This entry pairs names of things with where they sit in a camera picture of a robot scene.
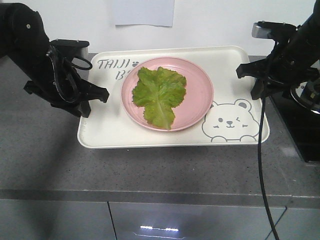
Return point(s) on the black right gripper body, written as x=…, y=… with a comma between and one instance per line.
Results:
x=290, y=61

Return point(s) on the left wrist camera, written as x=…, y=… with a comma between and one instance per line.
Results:
x=71, y=48

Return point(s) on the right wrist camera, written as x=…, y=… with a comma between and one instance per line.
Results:
x=277, y=31

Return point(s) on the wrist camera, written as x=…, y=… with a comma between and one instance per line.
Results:
x=277, y=31
x=71, y=48

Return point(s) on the white paper sheet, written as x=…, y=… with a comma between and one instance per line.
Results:
x=158, y=13

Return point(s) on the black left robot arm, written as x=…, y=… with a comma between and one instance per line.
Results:
x=22, y=35

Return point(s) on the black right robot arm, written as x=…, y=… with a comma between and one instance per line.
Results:
x=310, y=28

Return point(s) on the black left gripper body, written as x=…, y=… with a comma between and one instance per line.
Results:
x=55, y=79

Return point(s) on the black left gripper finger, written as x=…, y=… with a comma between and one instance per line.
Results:
x=91, y=91
x=81, y=109

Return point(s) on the silver gas burner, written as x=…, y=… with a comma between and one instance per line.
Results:
x=307, y=95

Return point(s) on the grey lower cabinet doors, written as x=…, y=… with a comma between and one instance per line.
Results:
x=67, y=220

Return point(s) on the green lettuce leaf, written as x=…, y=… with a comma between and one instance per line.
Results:
x=159, y=92

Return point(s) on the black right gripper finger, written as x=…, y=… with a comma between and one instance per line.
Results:
x=265, y=87
x=256, y=69

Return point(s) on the pink round plate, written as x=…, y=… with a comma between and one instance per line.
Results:
x=197, y=100

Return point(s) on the cream bear serving tray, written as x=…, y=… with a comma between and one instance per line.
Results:
x=233, y=118

